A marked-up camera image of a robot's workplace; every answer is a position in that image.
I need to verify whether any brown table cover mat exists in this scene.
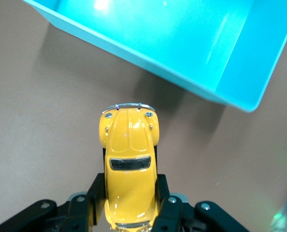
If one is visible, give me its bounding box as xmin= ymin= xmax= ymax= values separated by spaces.
xmin=0 ymin=0 xmax=287 ymax=232

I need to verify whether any yellow beetle toy car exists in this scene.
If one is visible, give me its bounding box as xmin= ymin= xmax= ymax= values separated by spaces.
xmin=99 ymin=102 xmax=160 ymax=232

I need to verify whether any teal plastic bin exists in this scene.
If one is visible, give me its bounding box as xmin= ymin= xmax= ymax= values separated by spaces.
xmin=22 ymin=0 xmax=287 ymax=113

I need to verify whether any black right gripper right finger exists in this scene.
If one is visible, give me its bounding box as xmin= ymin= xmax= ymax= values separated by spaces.
xmin=153 ymin=174 xmax=249 ymax=232

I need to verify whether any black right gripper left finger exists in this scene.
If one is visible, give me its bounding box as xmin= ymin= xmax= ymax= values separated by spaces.
xmin=0 ymin=173 xmax=107 ymax=232

